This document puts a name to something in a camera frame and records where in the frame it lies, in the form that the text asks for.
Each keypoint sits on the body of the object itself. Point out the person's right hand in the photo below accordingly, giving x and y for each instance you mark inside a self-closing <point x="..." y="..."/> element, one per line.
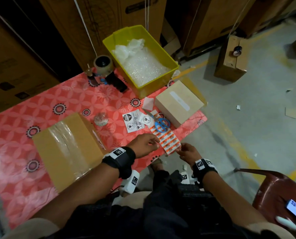
<point x="189" y="154"/>

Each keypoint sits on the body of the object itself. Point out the person's left hand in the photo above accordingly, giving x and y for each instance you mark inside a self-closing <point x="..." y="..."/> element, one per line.
<point x="142" y="144"/>

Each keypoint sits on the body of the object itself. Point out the orange striped packaging card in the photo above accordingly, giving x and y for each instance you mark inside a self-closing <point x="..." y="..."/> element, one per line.
<point x="165" y="139"/>

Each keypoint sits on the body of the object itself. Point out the black-white fragile sticker sheet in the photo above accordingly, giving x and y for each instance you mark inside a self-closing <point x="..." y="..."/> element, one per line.
<point x="133" y="121"/>

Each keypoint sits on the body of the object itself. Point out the packaged blue scissors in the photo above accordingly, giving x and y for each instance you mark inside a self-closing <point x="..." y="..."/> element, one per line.
<point x="162" y="125"/>

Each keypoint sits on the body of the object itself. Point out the small cardboard box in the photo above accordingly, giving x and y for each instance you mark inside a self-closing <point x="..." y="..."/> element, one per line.
<point x="68" y="151"/>

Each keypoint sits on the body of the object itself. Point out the bubble wrap bundle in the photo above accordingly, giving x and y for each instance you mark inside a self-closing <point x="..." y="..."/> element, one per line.
<point x="140" y="62"/>

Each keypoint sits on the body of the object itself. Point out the tape dispenser with tape roll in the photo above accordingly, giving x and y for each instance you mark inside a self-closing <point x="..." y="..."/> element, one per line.
<point x="104" y="64"/>

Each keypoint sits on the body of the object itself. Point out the person's right forearm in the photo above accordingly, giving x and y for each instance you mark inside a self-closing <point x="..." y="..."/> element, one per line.
<point x="232" y="201"/>

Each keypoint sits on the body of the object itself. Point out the person's left forearm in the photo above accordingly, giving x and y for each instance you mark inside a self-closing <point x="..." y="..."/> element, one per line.
<point x="73" y="196"/>

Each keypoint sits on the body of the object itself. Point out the flat brown cardboard box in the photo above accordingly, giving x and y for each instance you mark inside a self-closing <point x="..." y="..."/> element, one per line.
<point x="180" y="102"/>

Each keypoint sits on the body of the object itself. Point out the person's dark clothing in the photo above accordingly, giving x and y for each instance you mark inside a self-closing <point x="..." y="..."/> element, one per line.
<point x="153" y="216"/>

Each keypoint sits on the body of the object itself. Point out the stack of Crompton cartons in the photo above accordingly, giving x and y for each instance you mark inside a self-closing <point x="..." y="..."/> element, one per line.
<point x="18" y="62"/>

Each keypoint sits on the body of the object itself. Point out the black wristband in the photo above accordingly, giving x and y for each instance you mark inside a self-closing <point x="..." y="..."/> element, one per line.
<point x="119" y="161"/>
<point x="204" y="169"/>

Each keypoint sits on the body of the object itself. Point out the brown plastic chair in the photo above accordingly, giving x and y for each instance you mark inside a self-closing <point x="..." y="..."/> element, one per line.
<point x="277" y="194"/>

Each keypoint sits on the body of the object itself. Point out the yellow plastic bin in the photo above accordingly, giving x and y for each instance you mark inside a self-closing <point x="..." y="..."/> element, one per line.
<point x="110" y="49"/>

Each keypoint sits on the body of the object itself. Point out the small brown floor carton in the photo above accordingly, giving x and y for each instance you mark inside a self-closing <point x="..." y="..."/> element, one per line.
<point x="230" y="59"/>

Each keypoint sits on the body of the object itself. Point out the tape roll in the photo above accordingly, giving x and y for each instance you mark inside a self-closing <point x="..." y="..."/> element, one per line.
<point x="237" y="50"/>

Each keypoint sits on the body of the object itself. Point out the orange floral tablecloth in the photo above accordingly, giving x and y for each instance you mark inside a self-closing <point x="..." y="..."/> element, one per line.
<point x="18" y="166"/>

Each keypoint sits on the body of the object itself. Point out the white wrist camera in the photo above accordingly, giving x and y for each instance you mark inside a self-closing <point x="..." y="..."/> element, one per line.
<point x="185" y="176"/>
<point x="130" y="182"/>

